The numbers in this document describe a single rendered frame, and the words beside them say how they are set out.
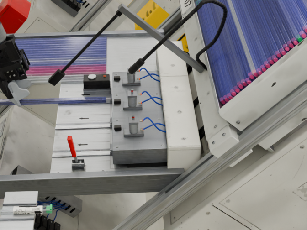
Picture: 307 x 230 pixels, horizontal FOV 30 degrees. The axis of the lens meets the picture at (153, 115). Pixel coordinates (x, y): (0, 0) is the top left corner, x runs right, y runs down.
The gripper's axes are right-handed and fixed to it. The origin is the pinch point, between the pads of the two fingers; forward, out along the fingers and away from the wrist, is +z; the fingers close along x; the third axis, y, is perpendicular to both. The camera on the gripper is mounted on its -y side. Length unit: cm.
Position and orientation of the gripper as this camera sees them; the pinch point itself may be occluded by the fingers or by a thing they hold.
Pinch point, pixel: (17, 101)
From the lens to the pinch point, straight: 167.5
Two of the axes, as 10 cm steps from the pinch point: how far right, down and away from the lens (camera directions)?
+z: 2.5, 7.5, 6.1
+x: -0.6, -6.2, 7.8
